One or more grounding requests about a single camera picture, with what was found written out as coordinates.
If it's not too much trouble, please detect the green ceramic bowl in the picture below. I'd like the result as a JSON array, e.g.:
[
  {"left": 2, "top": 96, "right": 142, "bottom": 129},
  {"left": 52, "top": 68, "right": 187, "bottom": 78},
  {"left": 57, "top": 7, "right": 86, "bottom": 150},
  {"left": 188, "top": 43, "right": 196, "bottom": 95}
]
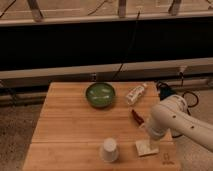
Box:
[{"left": 85, "top": 82, "right": 116, "bottom": 108}]

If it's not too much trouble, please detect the white paper cup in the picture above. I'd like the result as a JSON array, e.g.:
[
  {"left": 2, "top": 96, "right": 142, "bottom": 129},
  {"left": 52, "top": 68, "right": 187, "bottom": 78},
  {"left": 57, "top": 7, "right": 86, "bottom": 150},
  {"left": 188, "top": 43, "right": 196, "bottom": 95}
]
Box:
[{"left": 99, "top": 138, "right": 119, "bottom": 163}]

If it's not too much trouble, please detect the clear plastic bottle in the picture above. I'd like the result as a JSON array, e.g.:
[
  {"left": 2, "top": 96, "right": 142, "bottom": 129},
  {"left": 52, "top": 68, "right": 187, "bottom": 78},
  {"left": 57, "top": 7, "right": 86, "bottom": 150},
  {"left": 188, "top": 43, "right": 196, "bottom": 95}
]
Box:
[{"left": 126, "top": 83, "right": 148, "bottom": 105}]

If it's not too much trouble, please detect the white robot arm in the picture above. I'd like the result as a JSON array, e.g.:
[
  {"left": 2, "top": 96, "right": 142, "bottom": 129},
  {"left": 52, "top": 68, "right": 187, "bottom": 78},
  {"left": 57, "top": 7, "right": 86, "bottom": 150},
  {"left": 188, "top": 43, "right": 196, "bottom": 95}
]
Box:
[{"left": 145, "top": 95, "right": 213, "bottom": 152}]

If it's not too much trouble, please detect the black floor cable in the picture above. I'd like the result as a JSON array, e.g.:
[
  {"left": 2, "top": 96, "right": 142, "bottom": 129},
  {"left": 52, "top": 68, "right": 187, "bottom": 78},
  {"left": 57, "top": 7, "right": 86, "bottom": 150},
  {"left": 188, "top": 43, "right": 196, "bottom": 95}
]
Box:
[{"left": 155, "top": 80, "right": 200, "bottom": 139}]

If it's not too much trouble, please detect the white horizontal rail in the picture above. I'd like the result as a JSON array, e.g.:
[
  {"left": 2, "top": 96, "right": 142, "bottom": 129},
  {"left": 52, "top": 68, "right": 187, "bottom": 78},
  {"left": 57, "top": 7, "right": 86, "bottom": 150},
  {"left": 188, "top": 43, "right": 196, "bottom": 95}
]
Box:
[{"left": 0, "top": 57, "right": 213, "bottom": 79}]

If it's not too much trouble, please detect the white sponge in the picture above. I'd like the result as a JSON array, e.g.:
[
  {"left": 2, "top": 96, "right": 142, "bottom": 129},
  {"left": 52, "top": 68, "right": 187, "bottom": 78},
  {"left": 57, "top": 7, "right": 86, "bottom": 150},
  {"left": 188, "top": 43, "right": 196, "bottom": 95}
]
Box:
[{"left": 135, "top": 139, "right": 159, "bottom": 157}]

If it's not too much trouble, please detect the blue power adapter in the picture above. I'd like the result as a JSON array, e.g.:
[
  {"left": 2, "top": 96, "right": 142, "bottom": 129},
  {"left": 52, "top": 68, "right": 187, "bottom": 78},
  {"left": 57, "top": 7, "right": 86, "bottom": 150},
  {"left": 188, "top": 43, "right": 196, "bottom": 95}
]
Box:
[{"left": 160, "top": 88, "right": 175, "bottom": 100}]

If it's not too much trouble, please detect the black hanging cable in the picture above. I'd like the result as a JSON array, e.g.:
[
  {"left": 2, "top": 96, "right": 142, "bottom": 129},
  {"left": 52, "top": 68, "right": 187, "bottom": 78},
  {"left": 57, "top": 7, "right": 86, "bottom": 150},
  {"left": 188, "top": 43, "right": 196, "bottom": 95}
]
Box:
[{"left": 111, "top": 10, "right": 142, "bottom": 82}]

